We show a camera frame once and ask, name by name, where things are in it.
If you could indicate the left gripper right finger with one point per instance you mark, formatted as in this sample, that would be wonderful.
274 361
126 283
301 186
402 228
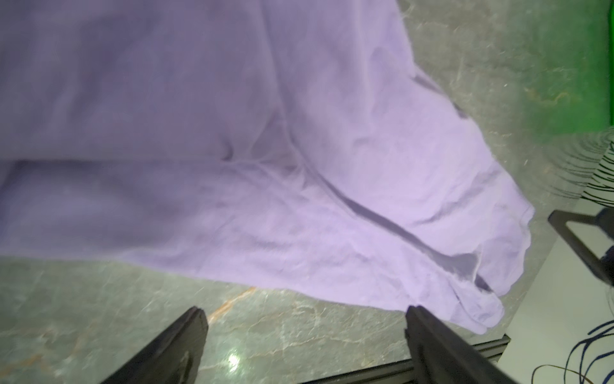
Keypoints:
440 356

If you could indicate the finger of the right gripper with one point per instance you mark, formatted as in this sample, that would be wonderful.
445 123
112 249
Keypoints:
600 267

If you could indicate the purple t-shirt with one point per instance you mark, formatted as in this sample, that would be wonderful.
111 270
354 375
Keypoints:
282 144

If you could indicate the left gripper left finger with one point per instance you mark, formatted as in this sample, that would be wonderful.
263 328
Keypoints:
173 356

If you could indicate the green plastic basket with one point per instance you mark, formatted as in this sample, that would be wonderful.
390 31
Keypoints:
611 60

